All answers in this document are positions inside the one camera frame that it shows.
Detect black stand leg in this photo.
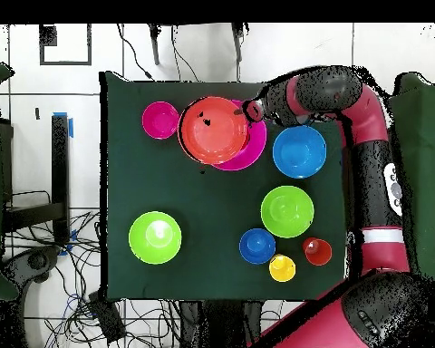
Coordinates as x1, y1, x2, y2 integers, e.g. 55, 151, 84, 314
147, 23, 161, 66
230, 23, 245, 63

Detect tangle of cables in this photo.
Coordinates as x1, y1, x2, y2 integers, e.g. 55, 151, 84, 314
3, 189, 179, 348

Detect orange cup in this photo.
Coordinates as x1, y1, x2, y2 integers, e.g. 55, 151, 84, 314
302, 237, 334, 266

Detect dark blue bowl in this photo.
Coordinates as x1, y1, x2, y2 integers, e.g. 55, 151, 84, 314
238, 227, 277, 266

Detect grey square frame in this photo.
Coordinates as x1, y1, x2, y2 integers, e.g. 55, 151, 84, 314
38, 23, 92, 67

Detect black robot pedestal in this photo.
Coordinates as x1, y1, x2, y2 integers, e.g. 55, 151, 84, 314
179, 299, 265, 348

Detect yellow cup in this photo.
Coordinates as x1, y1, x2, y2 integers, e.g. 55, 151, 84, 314
268, 253, 297, 283

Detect large pink bowl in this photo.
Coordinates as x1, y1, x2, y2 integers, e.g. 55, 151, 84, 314
211, 99, 268, 172

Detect black cable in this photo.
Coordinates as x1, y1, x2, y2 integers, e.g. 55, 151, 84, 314
116, 23, 155, 82

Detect dark green tablecloth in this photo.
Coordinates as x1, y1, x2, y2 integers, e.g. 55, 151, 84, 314
99, 70, 362, 304

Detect small crimson bowl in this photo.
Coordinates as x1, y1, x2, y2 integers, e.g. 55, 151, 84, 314
141, 101, 180, 140

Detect black power strip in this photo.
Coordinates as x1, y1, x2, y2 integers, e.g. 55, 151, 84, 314
87, 291, 127, 343

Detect green bowl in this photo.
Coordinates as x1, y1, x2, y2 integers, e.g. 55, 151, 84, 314
259, 185, 315, 239
128, 210, 183, 266

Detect light blue bowl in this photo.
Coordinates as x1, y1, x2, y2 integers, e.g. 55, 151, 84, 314
272, 124, 328, 179

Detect black metal stand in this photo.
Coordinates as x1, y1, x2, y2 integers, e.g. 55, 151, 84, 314
1, 113, 72, 246

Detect orange bowl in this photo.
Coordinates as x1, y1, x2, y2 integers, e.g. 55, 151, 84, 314
177, 95, 250, 166

